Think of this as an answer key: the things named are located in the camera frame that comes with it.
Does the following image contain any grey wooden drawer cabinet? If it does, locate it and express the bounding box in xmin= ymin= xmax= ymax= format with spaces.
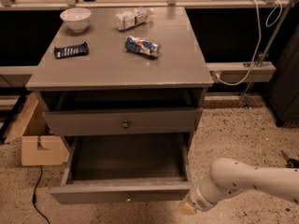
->
xmin=25 ymin=6 xmax=214 ymax=185

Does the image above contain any white hanging cable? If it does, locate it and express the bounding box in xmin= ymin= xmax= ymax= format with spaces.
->
xmin=213 ymin=0 xmax=284 ymax=87

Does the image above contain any dark blue snack bar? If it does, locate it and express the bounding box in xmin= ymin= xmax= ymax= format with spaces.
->
xmin=54 ymin=42 xmax=89 ymax=59

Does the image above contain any blue crumpled chip bag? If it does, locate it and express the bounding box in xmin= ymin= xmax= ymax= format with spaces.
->
xmin=125 ymin=35 xmax=162 ymax=58

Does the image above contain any cardboard box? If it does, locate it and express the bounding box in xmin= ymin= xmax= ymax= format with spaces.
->
xmin=6 ymin=93 xmax=69 ymax=166

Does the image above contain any white plastic bottle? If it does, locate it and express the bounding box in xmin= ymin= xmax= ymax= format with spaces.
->
xmin=115 ymin=7 xmax=154 ymax=31

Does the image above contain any metal stand pole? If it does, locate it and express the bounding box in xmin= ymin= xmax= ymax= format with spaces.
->
xmin=240 ymin=0 xmax=295 ymax=109

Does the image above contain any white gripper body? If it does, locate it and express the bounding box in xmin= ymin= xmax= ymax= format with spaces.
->
xmin=188 ymin=183 xmax=215 ymax=212

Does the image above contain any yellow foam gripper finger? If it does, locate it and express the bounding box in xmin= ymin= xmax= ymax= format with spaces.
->
xmin=178 ymin=201 xmax=196 ymax=216

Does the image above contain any grey drawer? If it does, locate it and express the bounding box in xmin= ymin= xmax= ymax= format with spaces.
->
xmin=50 ymin=133 xmax=192 ymax=204
xmin=42 ymin=108 xmax=203 ymax=136

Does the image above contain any dark cabinet at right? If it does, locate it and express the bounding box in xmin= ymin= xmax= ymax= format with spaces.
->
xmin=264 ymin=25 xmax=299 ymax=127

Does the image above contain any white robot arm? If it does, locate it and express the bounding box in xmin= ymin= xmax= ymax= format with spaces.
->
xmin=178 ymin=158 xmax=299 ymax=216

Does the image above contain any grey top drawer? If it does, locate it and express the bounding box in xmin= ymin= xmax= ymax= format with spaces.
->
xmin=42 ymin=108 xmax=203 ymax=136

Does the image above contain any black floor cable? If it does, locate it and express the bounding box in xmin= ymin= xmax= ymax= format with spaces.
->
xmin=32 ymin=165 xmax=51 ymax=224

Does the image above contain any white ceramic bowl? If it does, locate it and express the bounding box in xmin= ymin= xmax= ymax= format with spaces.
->
xmin=60 ymin=7 xmax=92 ymax=33

